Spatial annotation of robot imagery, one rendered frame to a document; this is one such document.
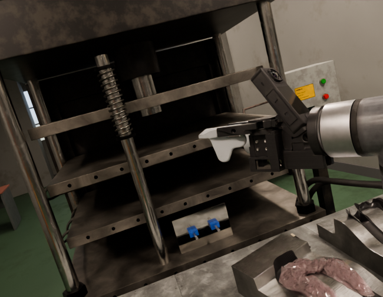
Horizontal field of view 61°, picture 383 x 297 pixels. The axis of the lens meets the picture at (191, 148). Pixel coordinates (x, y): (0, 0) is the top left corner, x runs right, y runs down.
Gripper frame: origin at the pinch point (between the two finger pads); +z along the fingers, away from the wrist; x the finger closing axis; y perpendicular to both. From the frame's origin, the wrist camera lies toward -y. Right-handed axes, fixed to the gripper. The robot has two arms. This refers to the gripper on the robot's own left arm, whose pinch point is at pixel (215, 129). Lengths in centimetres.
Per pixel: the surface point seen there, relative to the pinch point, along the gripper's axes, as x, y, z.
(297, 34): 358, -82, 147
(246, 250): 61, 58, 46
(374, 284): 49, 53, -8
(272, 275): 39, 52, 20
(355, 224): 70, 44, 3
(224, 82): 78, -16, 57
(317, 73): 123, -14, 31
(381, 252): 62, 49, -7
